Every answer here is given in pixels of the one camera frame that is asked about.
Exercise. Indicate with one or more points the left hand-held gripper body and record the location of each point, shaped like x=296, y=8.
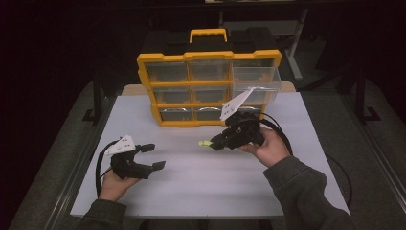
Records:
x=126, y=167

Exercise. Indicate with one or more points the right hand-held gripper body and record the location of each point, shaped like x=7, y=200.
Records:
x=244, y=131

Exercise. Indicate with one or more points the small yellow-green stick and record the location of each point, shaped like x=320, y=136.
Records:
x=204, y=143

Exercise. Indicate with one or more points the clear plastic drawer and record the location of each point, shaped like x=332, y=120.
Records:
x=265, y=81

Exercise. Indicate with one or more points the yellow black organizer cabinet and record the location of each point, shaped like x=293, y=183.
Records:
x=207, y=83

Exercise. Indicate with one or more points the person's left hand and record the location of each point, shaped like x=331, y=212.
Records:
x=115, y=187

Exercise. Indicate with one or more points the person's right hand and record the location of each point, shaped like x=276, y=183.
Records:
x=271, y=148

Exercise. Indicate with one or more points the rows of clear bins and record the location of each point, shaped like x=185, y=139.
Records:
x=174, y=95

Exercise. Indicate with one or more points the black metal stand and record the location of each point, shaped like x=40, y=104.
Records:
x=96, y=99
x=361, y=96

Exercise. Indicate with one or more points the aluminium frame rail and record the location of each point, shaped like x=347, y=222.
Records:
x=73, y=179
x=383, y=159

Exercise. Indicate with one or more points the white metal desk frame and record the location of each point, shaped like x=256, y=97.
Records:
x=297, y=48

